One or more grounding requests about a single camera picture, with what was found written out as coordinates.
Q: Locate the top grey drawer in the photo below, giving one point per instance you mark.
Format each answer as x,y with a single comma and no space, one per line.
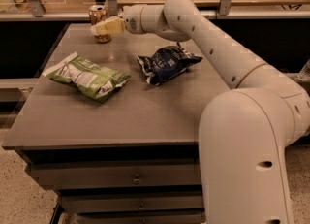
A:
116,174

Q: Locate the green chip bag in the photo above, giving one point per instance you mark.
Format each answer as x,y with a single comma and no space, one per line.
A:
92,80

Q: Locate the blue chip bag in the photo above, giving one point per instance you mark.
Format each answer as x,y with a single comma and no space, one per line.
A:
166,63

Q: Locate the orange soda can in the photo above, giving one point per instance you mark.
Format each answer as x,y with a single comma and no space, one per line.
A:
98,13

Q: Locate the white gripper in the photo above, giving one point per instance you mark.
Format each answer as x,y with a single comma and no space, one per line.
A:
132,18

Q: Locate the grey drawer cabinet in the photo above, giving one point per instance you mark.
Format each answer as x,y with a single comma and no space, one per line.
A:
57,124

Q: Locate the bottom grey drawer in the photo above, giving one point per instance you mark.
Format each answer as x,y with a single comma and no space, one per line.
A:
144,217

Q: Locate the middle grey drawer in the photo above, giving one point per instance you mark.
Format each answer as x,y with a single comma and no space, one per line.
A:
131,202

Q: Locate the grey drawer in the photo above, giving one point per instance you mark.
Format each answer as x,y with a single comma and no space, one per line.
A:
131,202
144,217
116,174

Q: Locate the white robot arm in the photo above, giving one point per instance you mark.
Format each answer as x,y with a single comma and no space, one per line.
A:
244,131

